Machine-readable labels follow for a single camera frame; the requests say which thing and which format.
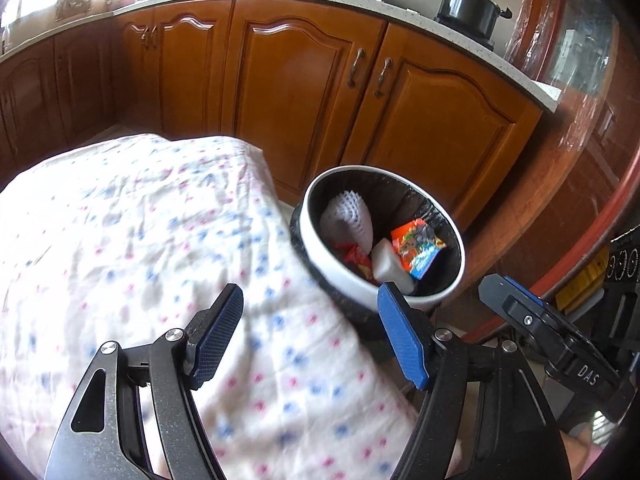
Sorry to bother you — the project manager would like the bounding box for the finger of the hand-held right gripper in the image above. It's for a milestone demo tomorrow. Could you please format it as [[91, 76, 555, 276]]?
[[477, 273, 581, 361]]

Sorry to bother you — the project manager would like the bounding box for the white foam block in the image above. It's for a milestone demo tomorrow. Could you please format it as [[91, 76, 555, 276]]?
[[371, 237, 418, 295]]

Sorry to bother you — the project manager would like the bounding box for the black gas stove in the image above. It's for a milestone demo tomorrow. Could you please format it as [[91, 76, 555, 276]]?
[[307, 0, 496, 53]]

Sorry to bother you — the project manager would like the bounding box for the wooden kitchen cabinet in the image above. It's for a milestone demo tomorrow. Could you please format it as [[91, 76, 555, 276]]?
[[0, 0, 543, 233]]

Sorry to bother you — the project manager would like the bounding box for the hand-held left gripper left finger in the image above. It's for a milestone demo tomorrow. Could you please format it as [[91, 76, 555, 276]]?
[[44, 282, 245, 480]]

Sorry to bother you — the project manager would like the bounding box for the red snack bag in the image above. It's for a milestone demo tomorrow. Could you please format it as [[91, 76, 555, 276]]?
[[332, 242, 381, 286]]

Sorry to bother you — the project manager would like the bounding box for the person's right forearm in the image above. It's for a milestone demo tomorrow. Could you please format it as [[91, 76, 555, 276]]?
[[562, 417, 613, 471]]

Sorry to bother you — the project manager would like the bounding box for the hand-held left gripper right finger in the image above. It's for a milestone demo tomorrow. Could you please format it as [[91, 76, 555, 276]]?
[[377, 282, 572, 480]]

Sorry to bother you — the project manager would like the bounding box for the steel cooking pot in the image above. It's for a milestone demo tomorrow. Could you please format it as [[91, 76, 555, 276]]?
[[432, 0, 513, 33]]

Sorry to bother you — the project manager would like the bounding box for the orange snack packet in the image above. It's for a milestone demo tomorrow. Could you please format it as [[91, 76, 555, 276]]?
[[390, 219, 447, 281]]

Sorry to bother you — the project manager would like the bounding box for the white foam net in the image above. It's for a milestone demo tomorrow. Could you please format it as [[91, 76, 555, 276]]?
[[320, 189, 373, 256]]

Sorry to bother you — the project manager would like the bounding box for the wooden glass door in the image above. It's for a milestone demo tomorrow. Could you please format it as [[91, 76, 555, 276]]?
[[500, 0, 640, 341]]

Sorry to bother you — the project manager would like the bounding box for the yellow box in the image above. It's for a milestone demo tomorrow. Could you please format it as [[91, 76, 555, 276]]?
[[555, 255, 608, 311]]

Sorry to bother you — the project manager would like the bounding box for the white bin with black liner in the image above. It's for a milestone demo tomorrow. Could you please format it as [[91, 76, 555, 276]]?
[[290, 165, 466, 341]]

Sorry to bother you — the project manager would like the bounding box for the floral white tablecloth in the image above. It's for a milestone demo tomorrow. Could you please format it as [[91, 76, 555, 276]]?
[[0, 132, 436, 480]]

